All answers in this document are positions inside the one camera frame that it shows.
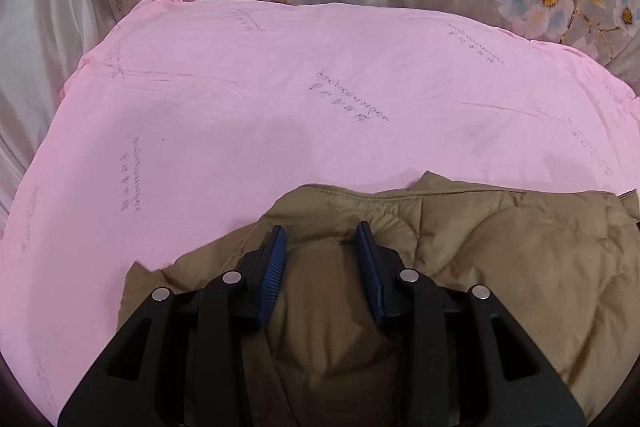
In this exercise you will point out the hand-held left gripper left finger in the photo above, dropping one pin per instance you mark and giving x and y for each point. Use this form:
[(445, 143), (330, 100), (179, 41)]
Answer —
[(270, 277)]

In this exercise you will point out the white curtain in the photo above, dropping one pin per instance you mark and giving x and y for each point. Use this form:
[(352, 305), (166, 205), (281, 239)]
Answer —
[(40, 47)]

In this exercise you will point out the khaki quilted jacket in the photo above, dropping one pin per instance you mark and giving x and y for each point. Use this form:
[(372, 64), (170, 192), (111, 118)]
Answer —
[(525, 257)]

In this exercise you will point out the pink blanket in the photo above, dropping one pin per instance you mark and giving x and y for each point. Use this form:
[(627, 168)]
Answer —
[(250, 107)]

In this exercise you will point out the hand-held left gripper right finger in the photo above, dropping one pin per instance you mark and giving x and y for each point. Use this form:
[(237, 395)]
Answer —
[(370, 277)]

